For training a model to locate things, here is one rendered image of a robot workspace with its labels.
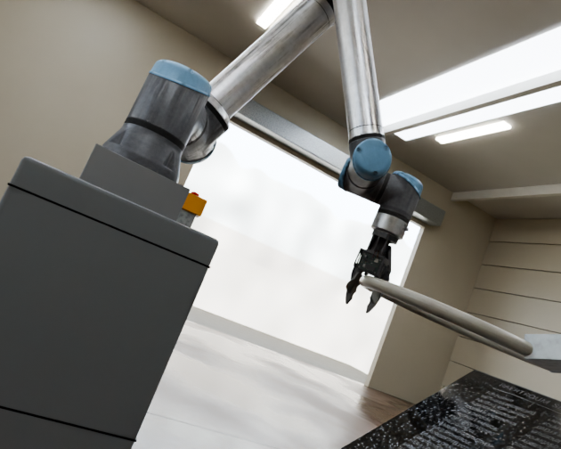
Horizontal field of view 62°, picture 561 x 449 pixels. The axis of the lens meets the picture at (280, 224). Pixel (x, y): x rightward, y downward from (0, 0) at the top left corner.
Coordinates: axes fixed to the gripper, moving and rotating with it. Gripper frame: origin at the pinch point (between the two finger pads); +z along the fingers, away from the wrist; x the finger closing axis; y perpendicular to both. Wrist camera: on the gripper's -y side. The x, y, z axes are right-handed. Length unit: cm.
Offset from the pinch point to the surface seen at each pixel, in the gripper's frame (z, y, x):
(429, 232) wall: -172, -772, -138
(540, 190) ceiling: -273, -668, 13
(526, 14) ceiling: -298, -288, -39
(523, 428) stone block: 7, 35, 42
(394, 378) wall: 102, -783, -101
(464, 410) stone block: 9.6, 28.0, 33.1
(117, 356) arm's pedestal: 28, 52, -25
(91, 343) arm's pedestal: 27, 56, -29
